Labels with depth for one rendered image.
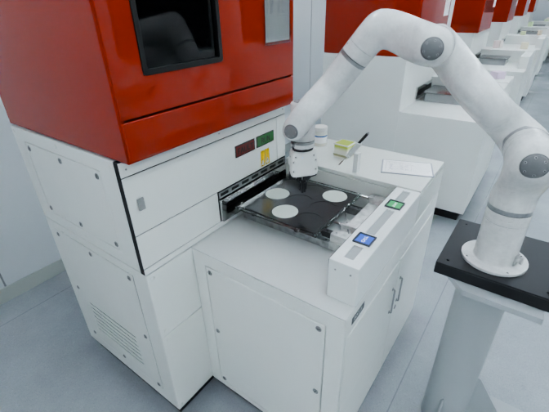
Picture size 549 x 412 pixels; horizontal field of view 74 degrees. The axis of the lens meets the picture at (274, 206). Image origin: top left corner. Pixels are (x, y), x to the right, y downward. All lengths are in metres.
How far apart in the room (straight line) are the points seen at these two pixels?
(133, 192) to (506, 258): 1.14
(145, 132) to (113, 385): 1.39
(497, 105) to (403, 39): 0.30
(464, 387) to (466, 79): 1.12
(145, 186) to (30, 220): 1.63
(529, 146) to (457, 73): 0.26
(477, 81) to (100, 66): 0.95
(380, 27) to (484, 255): 0.75
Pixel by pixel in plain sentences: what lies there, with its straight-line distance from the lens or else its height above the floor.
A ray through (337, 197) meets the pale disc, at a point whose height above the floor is 0.90.
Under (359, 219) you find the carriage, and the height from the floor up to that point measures 0.88.
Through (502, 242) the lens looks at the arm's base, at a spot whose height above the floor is 0.96.
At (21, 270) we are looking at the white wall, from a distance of 2.84.
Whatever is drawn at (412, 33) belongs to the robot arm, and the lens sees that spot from 1.08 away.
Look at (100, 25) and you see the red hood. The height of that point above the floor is 1.56.
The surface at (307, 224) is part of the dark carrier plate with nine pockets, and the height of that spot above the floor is 0.90.
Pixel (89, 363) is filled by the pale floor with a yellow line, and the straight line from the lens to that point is 2.25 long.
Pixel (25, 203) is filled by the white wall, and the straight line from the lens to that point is 2.69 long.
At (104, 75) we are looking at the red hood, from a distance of 1.01.
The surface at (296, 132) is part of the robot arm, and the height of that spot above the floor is 1.24.
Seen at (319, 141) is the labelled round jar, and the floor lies 1.00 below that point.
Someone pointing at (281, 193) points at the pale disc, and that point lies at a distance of 1.53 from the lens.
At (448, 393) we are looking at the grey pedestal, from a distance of 1.73.
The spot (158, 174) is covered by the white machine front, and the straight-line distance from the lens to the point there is 1.19.
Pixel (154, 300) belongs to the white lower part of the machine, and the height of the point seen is 0.71.
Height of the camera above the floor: 1.60
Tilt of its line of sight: 29 degrees down
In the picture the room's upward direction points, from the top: 1 degrees counter-clockwise
